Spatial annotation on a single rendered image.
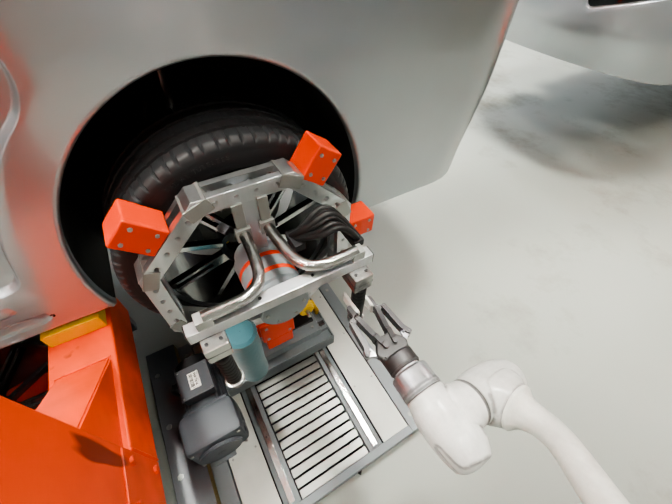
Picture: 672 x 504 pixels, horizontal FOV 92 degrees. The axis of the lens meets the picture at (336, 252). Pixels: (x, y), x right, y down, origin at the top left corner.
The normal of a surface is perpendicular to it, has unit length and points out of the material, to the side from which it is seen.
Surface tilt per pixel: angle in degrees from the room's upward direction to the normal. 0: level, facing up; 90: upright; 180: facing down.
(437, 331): 0
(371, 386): 0
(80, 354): 0
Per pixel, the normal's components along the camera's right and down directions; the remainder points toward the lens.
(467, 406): 0.29, -0.72
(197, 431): 0.03, -0.65
